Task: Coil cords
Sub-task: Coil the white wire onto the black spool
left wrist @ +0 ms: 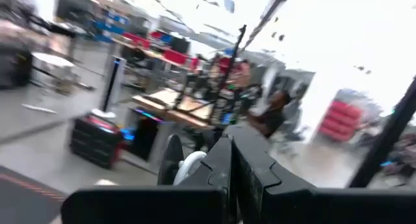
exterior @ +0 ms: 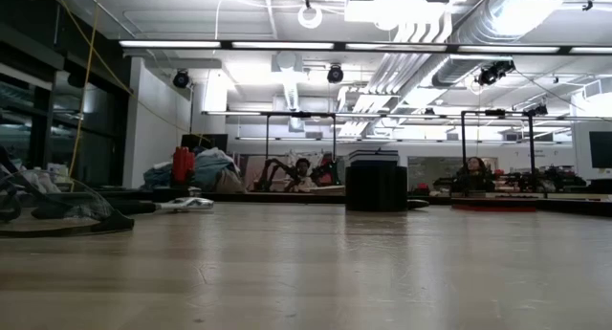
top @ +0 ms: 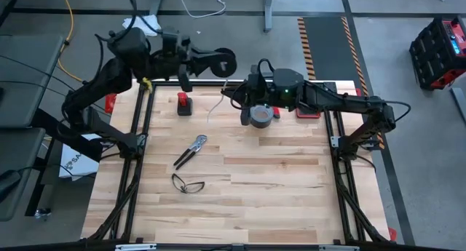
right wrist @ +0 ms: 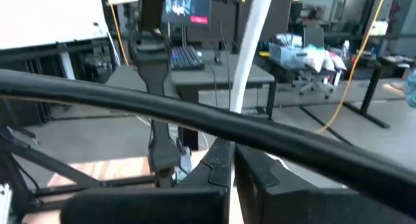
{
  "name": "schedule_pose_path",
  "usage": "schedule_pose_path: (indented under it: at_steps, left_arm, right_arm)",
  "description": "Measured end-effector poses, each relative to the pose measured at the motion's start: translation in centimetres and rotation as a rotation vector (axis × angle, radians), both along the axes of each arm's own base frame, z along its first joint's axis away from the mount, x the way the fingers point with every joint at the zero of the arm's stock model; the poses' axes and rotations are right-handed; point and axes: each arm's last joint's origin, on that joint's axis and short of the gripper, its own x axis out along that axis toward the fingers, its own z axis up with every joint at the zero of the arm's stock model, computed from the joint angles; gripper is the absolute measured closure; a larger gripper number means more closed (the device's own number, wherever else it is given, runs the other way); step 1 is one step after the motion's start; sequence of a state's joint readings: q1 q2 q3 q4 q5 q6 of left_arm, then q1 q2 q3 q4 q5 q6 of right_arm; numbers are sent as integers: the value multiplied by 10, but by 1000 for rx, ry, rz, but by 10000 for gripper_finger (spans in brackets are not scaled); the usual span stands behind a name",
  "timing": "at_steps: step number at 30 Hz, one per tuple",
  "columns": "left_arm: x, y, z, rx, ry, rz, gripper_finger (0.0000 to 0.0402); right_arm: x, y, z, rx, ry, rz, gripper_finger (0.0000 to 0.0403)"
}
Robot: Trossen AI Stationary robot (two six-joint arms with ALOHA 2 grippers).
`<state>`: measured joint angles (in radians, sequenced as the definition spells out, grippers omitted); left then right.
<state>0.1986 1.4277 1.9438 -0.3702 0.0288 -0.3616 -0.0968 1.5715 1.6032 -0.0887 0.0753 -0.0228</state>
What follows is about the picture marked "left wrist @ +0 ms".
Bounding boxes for black cabinet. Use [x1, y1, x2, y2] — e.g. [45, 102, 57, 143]
[0, 45, 33, 90]

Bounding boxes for wooden workbench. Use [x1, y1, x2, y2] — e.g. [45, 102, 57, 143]
[131, 87, 215, 129]

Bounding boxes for black computer tower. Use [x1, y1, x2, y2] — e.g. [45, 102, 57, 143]
[125, 107, 170, 162]

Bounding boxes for white and black tower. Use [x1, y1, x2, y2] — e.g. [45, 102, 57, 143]
[101, 56, 127, 114]

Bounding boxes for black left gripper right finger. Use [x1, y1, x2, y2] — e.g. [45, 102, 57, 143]
[224, 125, 416, 224]

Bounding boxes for person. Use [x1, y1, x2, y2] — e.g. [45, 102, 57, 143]
[248, 90, 293, 139]

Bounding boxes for red storage rack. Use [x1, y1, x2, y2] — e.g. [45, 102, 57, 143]
[317, 99, 364, 143]

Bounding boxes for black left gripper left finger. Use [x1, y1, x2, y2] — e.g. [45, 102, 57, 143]
[61, 138, 233, 224]

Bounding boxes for black plastic cord spool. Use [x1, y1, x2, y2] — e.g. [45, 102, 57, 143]
[157, 134, 185, 186]

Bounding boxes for round white table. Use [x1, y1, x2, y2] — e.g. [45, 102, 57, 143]
[31, 51, 77, 88]

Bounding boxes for black and red toolbox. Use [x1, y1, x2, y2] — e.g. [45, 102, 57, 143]
[69, 114, 127, 170]

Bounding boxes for dark mat with striped edges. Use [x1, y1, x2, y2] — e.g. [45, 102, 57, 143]
[0, 164, 68, 224]

